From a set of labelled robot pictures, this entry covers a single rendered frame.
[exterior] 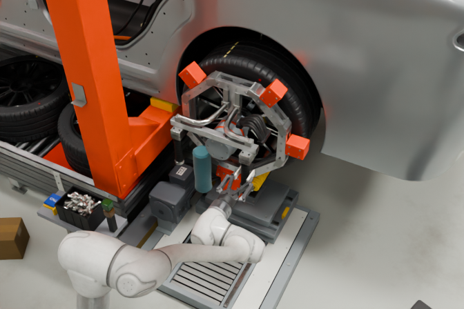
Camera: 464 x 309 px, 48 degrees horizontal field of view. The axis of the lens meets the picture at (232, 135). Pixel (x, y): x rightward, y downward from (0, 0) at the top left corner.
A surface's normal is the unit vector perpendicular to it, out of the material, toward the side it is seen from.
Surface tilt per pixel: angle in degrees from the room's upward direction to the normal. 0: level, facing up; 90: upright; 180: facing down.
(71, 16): 90
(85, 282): 77
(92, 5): 90
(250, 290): 0
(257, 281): 0
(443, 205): 0
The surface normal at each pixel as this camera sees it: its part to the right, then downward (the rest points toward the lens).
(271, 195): 0.00, -0.74
